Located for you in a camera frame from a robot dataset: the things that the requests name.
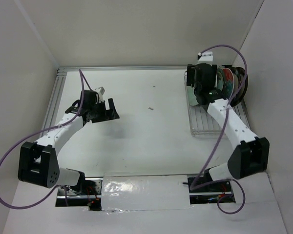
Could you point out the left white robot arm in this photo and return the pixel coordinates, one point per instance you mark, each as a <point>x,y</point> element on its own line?
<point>38,162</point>

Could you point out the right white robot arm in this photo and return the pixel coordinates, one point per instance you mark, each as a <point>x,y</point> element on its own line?
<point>250,152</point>

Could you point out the mint green flower plate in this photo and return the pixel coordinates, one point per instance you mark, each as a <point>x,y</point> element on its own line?
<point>220,79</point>
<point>192,101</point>

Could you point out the mint green flower plate front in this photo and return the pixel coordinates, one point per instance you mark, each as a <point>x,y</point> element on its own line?
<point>220,79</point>

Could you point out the aluminium frame rail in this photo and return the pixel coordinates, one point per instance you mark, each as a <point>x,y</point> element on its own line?
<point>63,70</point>
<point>55,98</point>

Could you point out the black rimmed beige plate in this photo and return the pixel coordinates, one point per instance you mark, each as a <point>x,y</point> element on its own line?
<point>243,90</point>
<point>237,83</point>

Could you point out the mint green flower plate back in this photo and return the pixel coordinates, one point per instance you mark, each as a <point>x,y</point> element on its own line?
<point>192,101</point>

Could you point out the black rimmed beige plate front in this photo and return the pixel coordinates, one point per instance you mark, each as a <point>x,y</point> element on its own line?
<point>243,90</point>

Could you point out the aluminium frame rail left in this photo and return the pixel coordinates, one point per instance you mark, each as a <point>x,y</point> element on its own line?
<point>55,98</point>

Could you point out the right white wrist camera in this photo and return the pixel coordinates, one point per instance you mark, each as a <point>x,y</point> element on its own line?
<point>205,57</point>

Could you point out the red teal floral plate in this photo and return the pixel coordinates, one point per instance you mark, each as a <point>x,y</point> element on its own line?
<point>228,87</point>

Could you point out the aluminium frame rail back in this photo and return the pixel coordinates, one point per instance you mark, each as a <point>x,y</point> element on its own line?
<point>63,70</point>

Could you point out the black rimmed beige plate back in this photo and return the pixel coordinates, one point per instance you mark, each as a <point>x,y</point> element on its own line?
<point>237,83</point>

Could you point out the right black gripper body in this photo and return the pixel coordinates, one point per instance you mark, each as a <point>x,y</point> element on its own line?
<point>190,74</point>

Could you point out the white foil cover sheet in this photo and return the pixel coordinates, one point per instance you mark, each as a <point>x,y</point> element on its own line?
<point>144,193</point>

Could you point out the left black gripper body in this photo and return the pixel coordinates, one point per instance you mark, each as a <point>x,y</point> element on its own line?
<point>98,110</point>

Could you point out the white wire dish rack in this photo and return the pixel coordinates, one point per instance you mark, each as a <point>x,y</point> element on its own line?
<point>202,124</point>

